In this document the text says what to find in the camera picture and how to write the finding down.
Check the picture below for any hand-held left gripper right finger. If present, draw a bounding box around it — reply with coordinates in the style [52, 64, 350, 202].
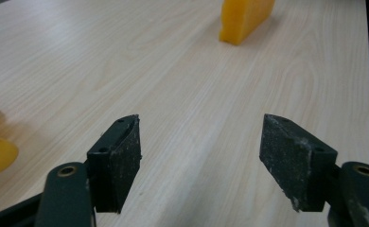
[258, 113, 339, 213]

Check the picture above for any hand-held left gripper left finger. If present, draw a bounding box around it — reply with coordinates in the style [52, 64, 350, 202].
[86, 113, 143, 215]

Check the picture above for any orange foam block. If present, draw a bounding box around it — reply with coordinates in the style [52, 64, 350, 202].
[219, 0, 276, 46]

